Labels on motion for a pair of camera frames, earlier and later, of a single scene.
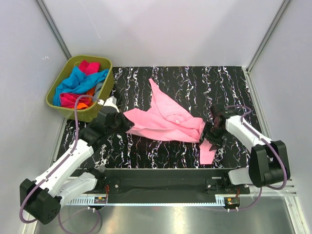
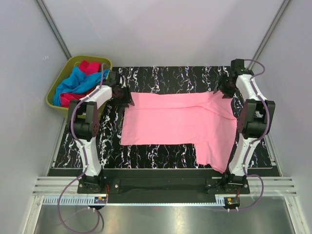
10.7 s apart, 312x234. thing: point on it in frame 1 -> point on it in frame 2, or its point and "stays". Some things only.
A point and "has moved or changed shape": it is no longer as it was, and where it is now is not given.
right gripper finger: x=214 y=146 -> x=226 y=96
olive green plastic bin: x=85 y=114 stays
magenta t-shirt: x=67 y=100 stays
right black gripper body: x=213 y=134 -> x=226 y=86
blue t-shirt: x=79 y=83 stays
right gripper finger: x=203 y=135 -> x=216 y=90
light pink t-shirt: x=167 y=119 has moved or changed shape
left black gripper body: x=117 y=127 -> x=123 y=95
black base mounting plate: x=167 y=186 stays
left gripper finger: x=126 y=123 -> x=131 y=102
